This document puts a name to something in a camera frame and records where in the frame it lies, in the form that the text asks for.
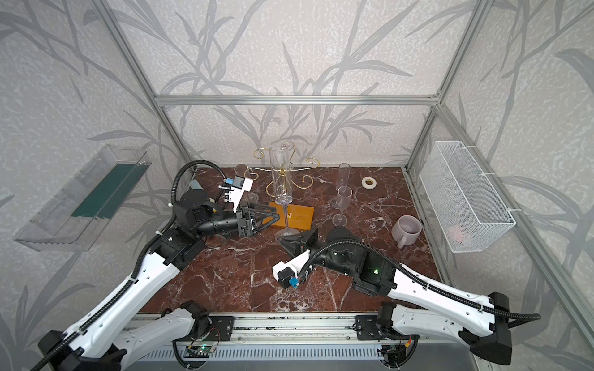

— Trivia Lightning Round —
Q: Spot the clear wine glass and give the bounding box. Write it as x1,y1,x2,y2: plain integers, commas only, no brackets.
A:
232,164,253,190
242,193,259,205
330,163,351,209
333,186,353,227
269,141,299,241

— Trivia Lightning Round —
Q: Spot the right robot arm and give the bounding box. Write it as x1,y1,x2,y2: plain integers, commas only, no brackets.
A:
272,227,541,366

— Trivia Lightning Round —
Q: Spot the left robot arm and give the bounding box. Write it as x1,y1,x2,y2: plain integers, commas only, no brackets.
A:
33,160,279,370

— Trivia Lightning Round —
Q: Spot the white tape roll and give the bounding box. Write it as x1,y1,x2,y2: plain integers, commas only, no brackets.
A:
361,176,377,190

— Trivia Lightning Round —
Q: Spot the lilac mug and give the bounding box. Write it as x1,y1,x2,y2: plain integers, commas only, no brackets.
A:
391,215,422,250

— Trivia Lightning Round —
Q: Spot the pink item in basket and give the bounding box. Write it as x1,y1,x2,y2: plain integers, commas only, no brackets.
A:
448,224,472,246

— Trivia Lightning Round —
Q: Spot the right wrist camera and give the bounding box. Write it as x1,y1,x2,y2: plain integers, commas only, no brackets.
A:
272,250,310,289

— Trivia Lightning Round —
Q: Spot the gold wire glass rack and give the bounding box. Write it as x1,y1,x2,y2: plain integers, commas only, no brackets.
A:
253,140,321,240

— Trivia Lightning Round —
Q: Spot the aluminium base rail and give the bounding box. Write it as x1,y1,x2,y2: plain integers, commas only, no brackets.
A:
94,311,488,346

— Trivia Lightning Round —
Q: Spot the clear plastic wall shelf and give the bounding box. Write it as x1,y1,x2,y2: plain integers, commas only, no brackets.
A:
14,145,152,252

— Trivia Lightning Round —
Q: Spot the white wire basket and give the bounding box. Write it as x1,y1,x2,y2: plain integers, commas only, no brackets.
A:
419,141,516,254

